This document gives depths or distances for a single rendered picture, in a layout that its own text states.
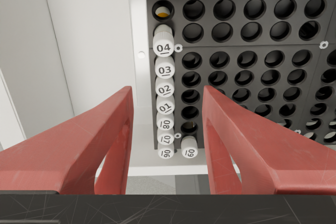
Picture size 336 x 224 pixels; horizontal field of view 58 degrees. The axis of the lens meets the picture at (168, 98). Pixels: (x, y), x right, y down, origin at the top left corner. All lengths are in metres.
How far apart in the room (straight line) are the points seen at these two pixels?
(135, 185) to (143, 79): 1.45
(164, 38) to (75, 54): 0.12
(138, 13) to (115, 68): 0.06
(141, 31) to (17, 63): 0.09
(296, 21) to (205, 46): 0.06
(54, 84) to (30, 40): 0.05
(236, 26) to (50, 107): 0.15
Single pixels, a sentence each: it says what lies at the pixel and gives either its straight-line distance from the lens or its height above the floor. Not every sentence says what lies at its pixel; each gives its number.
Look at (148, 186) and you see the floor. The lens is 1.71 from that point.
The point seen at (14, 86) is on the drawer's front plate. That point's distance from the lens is 0.20.
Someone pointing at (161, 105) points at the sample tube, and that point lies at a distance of 0.20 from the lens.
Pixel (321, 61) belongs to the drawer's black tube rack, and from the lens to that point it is 0.22.
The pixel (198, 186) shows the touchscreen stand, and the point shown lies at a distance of 1.28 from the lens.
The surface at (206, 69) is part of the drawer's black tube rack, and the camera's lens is 0.20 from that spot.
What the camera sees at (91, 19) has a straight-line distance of 0.26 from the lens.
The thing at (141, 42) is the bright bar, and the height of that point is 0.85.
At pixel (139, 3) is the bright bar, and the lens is 0.24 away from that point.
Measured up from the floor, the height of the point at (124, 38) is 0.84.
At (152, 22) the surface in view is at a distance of 0.19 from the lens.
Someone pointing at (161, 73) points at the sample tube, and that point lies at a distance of 0.19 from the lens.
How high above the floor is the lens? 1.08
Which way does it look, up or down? 55 degrees down
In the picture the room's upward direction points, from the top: 177 degrees clockwise
